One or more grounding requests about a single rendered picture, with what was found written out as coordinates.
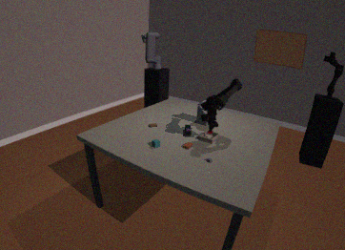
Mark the small teal block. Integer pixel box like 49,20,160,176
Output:
152,139,160,148

